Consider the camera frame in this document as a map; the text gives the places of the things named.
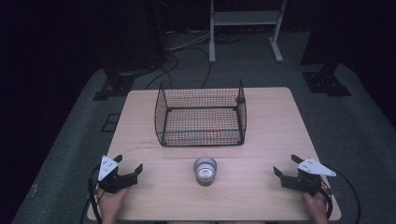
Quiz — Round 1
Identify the black floor cable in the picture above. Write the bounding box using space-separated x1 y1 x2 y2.
145 46 213 91

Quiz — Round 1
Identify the silver metal can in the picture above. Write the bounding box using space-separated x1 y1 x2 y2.
193 156 218 188

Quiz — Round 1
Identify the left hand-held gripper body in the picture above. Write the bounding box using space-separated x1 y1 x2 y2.
97 155 139 194

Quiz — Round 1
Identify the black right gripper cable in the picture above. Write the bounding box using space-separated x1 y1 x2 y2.
318 170 362 224

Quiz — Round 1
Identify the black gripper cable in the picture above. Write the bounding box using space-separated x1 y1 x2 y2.
79 164 106 224
318 170 362 224

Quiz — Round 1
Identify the person's right hand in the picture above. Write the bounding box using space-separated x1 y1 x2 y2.
301 188 329 224

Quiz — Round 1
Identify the black wire mesh basket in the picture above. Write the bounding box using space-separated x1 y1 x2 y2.
154 78 248 147

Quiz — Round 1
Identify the white floor cable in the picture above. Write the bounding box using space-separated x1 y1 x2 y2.
166 29 213 52

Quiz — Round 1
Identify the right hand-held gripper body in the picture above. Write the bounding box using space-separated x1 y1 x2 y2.
280 158 337 197

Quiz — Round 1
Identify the person's left hand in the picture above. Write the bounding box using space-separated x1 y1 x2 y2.
96 187 130 224

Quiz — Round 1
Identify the black stand base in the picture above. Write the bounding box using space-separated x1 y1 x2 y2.
302 63 353 97
92 73 136 102

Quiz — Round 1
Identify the white metal table frame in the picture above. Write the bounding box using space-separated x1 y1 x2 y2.
208 0 288 64

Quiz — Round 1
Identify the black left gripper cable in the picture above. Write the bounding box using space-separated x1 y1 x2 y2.
79 164 106 224

